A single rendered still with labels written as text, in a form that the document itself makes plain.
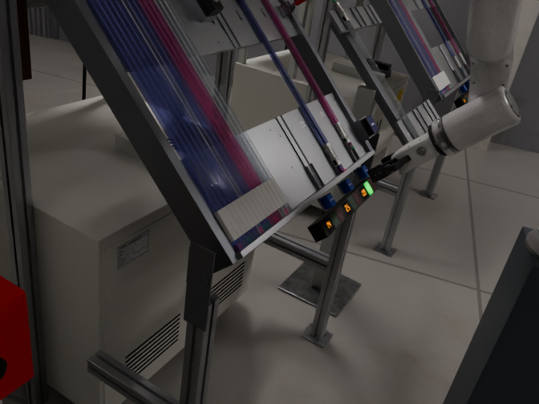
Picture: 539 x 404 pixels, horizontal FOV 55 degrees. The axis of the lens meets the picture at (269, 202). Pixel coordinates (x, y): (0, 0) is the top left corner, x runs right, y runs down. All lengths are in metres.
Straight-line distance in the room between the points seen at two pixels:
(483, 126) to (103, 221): 0.81
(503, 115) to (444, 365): 1.07
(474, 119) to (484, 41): 0.15
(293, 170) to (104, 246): 0.43
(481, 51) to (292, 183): 0.45
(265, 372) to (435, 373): 0.58
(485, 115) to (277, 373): 1.02
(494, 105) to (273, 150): 0.45
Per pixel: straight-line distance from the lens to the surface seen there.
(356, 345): 1.90
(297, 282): 2.08
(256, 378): 1.70
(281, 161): 1.13
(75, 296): 1.28
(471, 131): 1.13
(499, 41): 1.10
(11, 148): 1.16
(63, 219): 1.20
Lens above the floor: 1.25
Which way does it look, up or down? 29 degrees down
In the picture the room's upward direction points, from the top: 10 degrees clockwise
